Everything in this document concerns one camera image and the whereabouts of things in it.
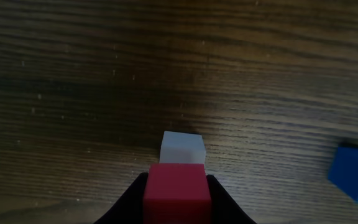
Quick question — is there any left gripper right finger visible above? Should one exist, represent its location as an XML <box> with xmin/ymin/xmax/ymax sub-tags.
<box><xmin>206</xmin><ymin>174</ymin><xmax>257</xmax><ymax>224</ymax></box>

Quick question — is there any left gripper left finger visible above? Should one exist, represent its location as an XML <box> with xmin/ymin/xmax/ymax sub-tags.
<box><xmin>93</xmin><ymin>172</ymin><xmax>149</xmax><ymax>224</ymax></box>

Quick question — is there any red cube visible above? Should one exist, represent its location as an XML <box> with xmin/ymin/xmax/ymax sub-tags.
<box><xmin>142</xmin><ymin>163</ymin><xmax>213</xmax><ymax>224</ymax></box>

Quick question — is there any blue cube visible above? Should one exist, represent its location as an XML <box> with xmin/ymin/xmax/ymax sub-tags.
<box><xmin>327</xmin><ymin>146</ymin><xmax>358</xmax><ymax>207</ymax></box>

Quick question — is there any white cube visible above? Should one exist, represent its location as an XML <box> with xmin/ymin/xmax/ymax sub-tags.
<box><xmin>159</xmin><ymin>131</ymin><xmax>207</xmax><ymax>165</ymax></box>

